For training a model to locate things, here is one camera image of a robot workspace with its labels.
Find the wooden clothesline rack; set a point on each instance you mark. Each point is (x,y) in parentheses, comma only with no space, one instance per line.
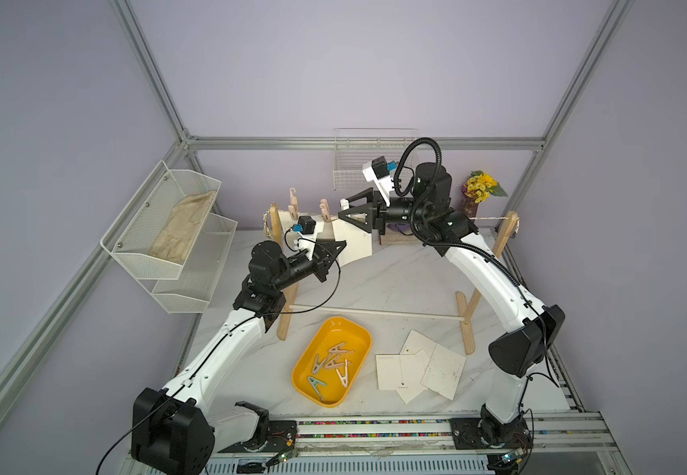
(379,281)

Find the red edged wooden board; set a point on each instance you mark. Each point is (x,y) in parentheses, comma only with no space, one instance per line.
(396,238)

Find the dark vase with yellow flowers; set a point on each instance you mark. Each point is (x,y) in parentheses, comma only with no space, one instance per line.
(478,188)

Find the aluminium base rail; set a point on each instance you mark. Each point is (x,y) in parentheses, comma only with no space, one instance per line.
(544,443)

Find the beige cloth in basket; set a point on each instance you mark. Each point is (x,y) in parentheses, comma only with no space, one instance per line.
(175,241)

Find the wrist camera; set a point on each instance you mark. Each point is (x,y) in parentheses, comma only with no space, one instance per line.
(303,243)
(379,173)

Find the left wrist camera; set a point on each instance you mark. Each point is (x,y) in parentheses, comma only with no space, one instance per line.
(303,243)

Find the teal clothespin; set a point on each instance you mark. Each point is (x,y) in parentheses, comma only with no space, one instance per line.
(316,385)

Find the white wire wall basket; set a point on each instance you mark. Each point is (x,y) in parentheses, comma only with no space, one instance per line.
(355,147)

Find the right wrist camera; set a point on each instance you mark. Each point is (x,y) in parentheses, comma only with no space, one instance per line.
(379,173)

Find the pink clothespin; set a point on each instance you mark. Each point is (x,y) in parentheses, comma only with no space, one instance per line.
(335,360)
(293,208)
(325,211)
(339,349)

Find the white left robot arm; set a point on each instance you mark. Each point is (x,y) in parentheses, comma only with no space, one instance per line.
(171,432)

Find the white mesh shelf basket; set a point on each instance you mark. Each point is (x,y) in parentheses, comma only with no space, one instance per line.
(178,289)

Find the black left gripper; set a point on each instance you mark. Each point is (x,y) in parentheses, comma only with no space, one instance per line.
(323,256)

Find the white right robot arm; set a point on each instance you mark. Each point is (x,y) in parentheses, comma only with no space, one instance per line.
(415,191)

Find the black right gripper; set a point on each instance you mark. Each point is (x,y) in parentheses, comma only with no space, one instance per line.
(377,214)

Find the yellow plastic tray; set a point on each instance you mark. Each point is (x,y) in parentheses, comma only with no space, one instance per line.
(333,331)

